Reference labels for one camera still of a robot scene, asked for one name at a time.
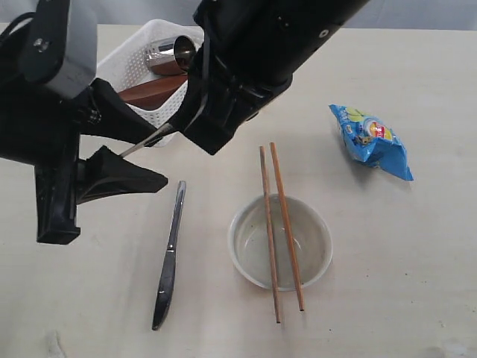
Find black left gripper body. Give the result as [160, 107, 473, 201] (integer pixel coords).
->
[1, 59, 101, 245]

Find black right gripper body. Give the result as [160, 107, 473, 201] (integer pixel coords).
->
[178, 55, 292, 155]

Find stainless steel fork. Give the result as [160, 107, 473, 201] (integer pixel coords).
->
[119, 122, 177, 158]

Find brown wooden chopstick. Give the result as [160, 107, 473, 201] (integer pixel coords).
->
[259, 146, 282, 324]
[269, 142, 305, 312]

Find brown wooden chopstick front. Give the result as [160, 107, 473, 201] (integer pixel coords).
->
[269, 142, 305, 312]

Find stainless steel table knife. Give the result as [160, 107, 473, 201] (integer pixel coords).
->
[151, 180, 186, 331]

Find floral ceramic bowl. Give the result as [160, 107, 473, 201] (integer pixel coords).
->
[228, 194, 333, 292]

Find blue snack chip bag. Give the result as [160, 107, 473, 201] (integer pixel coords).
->
[329, 104, 414, 182]

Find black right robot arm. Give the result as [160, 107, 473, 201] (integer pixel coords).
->
[174, 0, 367, 155]

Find brown wooden plate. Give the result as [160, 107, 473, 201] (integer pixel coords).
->
[119, 74, 188, 110]

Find white woven plastic basket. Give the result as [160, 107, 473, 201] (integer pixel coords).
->
[97, 19, 203, 128]

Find shiny metal cup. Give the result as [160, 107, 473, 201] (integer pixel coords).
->
[145, 35, 196, 75]

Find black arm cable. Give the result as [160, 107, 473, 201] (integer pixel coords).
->
[0, 11, 37, 42]

